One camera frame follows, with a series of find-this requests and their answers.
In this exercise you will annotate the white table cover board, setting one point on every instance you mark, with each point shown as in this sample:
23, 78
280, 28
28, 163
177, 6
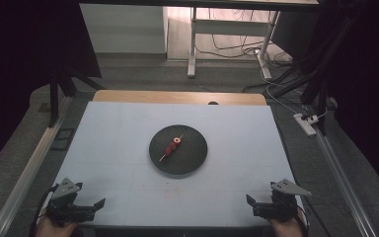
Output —
118, 158

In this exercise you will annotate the person's left hand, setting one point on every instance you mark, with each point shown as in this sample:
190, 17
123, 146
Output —
54, 229

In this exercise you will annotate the black round plate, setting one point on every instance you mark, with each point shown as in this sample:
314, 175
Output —
190, 159

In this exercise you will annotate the red sausage piece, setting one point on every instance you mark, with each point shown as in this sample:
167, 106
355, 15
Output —
170, 148

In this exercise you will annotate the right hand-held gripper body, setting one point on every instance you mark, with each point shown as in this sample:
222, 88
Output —
284, 200

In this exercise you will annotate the aluminium floor rail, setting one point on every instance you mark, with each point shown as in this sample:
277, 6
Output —
342, 184
29, 171

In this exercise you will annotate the white power strip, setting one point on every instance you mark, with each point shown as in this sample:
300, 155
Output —
305, 124

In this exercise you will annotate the wooden table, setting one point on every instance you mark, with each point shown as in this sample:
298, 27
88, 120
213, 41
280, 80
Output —
164, 97

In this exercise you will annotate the dark curtain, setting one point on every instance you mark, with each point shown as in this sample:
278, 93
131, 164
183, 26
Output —
368, 82
19, 65

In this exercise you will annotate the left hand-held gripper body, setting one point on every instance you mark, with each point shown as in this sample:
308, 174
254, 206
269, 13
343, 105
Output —
64, 192

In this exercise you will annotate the black metal stand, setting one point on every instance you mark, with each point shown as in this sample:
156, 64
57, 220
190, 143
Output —
319, 89
54, 98

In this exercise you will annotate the person's right hand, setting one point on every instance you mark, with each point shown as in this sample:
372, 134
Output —
286, 228

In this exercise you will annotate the black floor socket frame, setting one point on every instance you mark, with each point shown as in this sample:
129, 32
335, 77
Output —
62, 140

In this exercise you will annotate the white metal desk frame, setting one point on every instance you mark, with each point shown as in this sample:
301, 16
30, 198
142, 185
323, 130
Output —
225, 28

